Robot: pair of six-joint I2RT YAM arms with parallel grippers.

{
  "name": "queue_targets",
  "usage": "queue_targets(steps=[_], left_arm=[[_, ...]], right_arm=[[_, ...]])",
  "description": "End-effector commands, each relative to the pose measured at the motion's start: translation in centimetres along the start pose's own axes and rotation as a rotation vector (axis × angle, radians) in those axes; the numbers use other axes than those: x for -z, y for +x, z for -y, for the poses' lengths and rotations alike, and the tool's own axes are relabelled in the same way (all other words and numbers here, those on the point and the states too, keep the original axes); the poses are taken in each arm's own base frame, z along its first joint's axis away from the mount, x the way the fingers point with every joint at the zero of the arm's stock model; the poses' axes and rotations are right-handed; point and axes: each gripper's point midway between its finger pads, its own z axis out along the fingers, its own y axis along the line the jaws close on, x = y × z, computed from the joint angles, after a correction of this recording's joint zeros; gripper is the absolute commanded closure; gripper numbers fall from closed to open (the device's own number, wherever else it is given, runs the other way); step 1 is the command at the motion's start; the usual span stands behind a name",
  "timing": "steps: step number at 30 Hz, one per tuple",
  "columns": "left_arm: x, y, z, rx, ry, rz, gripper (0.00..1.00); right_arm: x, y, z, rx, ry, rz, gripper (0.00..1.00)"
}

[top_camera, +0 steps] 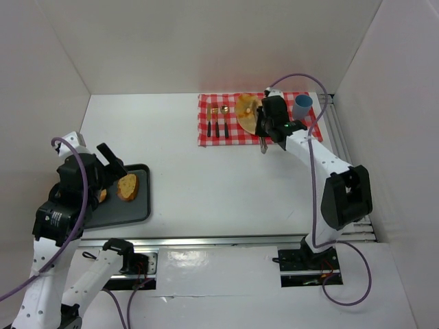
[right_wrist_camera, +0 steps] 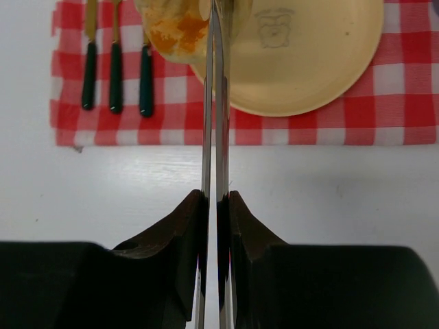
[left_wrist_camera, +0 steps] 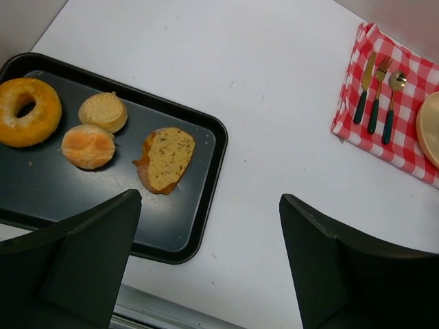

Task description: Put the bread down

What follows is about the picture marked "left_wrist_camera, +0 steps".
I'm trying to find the cream round plate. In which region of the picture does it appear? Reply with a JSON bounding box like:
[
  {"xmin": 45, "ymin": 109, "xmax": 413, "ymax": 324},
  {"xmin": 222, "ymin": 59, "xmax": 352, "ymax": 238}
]
[{"xmin": 416, "ymin": 92, "xmax": 439, "ymax": 168}]

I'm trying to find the gold knife green handle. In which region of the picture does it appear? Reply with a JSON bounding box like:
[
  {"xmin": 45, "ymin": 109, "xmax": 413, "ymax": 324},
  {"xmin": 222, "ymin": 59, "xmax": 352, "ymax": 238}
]
[{"xmin": 353, "ymin": 52, "xmax": 377, "ymax": 125}]

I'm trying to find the gold fork green handle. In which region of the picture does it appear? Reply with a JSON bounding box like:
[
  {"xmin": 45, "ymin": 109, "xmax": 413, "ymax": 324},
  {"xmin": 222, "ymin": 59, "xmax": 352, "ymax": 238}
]
[{"xmin": 367, "ymin": 56, "xmax": 392, "ymax": 134}]

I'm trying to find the gold spoon green handle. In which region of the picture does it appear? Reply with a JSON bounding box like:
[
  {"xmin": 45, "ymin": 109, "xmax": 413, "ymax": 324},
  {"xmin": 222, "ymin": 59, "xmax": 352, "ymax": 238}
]
[{"xmin": 381, "ymin": 71, "xmax": 407, "ymax": 145}]

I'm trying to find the round pale bun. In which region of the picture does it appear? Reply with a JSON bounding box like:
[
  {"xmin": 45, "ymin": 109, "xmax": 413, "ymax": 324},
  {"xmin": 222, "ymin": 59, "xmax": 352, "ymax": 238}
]
[{"xmin": 78, "ymin": 93, "xmax": 128, "ymax": 134}]

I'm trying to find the orange sugared donut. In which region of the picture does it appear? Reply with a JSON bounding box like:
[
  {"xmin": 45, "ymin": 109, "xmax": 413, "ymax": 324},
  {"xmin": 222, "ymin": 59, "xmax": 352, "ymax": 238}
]
[{"xmin": 1, "ymin": 77, "xmax": 62, "ymax": 147}]

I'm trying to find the round split-top bun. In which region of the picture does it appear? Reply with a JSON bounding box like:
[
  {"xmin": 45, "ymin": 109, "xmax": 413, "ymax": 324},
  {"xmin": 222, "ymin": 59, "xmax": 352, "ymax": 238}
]
[{"xmin": 61, "ymin": 124, "xmax": 116, "ymax": 170}]

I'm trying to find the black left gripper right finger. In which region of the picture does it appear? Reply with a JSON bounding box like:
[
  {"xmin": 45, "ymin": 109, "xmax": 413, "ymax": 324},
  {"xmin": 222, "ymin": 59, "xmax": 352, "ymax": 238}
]
[{"xmin": 279, "ymin": 194, "xmax": 438, "ymax": 328}]

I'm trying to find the herb bread slice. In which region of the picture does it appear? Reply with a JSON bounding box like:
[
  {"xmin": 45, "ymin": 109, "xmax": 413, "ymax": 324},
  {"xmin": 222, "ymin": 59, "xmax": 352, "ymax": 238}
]
[{"xmin": 132, "ymin": 127, "xmax": 195, "ymax": 195}]

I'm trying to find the black baking tray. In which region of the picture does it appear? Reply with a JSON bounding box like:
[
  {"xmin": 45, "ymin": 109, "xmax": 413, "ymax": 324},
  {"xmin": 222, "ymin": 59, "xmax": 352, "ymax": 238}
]
[{"xmin": 1, "ymin": 53, "xmax": 228, "ymax": 264}]

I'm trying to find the red white checkered cloth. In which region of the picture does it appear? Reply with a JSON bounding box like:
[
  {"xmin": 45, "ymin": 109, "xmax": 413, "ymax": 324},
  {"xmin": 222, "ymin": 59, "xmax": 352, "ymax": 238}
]
[{"xmin": 331, "ymin": 22, "xmax": 438, "ymax": 187}]

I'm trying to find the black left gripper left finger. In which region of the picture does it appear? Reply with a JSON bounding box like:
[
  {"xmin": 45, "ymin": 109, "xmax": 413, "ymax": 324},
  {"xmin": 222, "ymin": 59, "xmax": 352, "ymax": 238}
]
[{"xmin": 1, "ymin": 189, "xmax": 141, "ymax": 328}]

